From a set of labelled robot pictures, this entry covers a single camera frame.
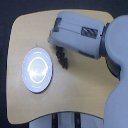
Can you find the dark grape bunch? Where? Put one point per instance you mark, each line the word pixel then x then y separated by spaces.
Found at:
pixel 62 59

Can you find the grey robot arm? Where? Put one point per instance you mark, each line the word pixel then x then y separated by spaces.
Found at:
pixel 92 38

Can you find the white round plate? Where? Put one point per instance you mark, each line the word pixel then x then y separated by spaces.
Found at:
pixel 37 70

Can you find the white table base frame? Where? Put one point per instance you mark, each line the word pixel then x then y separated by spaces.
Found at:
pixel 67 120

